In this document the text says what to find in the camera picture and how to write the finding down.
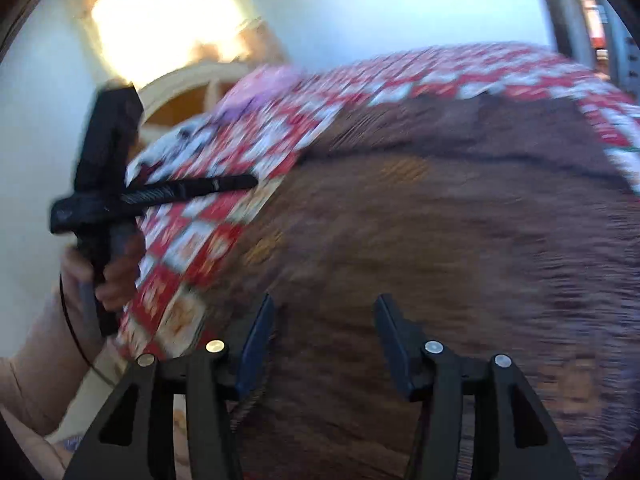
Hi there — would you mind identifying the brown knitted sweater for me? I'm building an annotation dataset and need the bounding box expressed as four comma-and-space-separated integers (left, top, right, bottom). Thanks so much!
205, 94, 639, 479

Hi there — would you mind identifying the pink floral pillow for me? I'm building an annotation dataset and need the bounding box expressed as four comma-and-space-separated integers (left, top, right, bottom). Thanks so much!
212, 65, 304, 122

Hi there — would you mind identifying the person's left hand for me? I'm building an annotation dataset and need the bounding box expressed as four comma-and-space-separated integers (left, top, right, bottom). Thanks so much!
61, 231, 145, 312

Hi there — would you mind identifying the red patchwork bear bedspread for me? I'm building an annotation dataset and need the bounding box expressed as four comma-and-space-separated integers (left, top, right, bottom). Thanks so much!
112, 42, 639, 359

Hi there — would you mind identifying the cream bed headboard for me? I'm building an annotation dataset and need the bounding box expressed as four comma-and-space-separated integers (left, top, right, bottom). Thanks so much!
138, 61, 255, 128

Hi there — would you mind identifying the beige sleeve forearm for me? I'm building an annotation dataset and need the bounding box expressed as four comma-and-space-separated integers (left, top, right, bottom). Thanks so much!
1, 288, 104, 437

